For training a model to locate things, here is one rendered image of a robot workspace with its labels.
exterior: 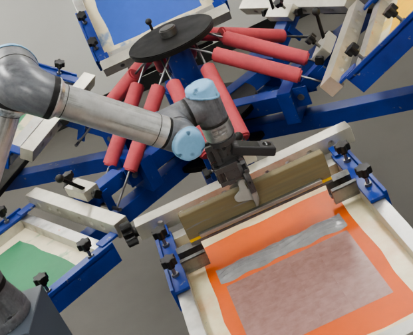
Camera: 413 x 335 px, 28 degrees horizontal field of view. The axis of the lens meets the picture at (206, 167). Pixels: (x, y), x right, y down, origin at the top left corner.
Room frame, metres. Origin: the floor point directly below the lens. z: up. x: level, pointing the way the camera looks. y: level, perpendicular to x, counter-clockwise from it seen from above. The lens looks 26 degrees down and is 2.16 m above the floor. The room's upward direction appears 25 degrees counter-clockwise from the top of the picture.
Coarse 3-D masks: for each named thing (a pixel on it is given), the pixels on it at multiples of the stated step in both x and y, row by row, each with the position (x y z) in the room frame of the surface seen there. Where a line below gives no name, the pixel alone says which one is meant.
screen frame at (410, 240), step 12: (336, 168) 2.05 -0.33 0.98; (360, 192) 1.87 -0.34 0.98; (372, 204) 1.78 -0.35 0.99; (384, 204) 1.76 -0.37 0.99; (384, 216) 1.71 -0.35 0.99; (396, 216) 1.69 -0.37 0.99; (396, 228) 1.65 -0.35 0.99; (408, 228) 1.63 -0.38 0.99; (180, 240) 2.05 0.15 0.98; (408, 240) 1.58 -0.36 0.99; (408, 252) 1.58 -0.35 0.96; (180, 300) 1.75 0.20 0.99; (192, 300) 1.73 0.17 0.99; (192, 312) 1.68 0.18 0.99; (192, 324) 1.64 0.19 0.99; (204, 324) 1.66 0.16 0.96; (408, 324) 1.32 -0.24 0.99
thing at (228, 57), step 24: (192, 48) 2.65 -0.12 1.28; (216, 48) 2.61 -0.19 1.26; (240, 48) 2.68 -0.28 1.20; (264, 48) 2.64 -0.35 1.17; (288, 48) 2.62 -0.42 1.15; (168, 72) 2.62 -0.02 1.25; (216, 72) 2.54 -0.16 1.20; (264, 72) 2.52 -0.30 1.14; (288, 72) 2.49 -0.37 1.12; (120, 96) 2.79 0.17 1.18; (240, 120) 2.38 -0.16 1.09; (120, 144) 2.61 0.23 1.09; (144, 144) 2.51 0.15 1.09
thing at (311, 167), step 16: (304, 160) 1.88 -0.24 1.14; (320, 160) 1.88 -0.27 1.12; (272, 176) 1.88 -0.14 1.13; (288, 176) 1.88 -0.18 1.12; (304, 176) 1.88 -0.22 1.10; (320, 176) 1.88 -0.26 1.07; (224, 192) 1.90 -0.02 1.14; (272, 192) 1.88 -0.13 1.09; (192, 208) 1.89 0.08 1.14; (208, 208) 1.87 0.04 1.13; (224, 208) 1.87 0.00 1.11; (240, 208) 1.87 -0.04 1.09; (192, 224) 1.87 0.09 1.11; (208, 224) 1.87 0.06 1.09
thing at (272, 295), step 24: (240, 240) 1.95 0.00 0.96; (264, 240) 1.90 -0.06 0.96; (216, 264) 1.89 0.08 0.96; (288, 264) 1.75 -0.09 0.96; (216, 288) 1.78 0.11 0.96; (240, 288) 1.74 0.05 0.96; (264, 288) 1.70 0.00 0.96; (288, 288) 1.66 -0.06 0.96; (240, 312) 1.65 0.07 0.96; (264, 312) 1.61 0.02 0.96; (288, 312) 1.57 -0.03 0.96; (312, 312) 1.53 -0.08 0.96
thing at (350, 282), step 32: (288, 224) 1.92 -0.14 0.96; (352, 224) 1.79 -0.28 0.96; (288, 256) 1.78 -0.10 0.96; (320, 256) 1.72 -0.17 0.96; (352, 256) 1.67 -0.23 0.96; (384, 256) 1.61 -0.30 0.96; (320, 288) 1.60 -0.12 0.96; (352, 288) 1.55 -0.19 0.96; (384, 288) 1.50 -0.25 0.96; (352, 320) 1.45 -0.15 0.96; (384, 320) 1.41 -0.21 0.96
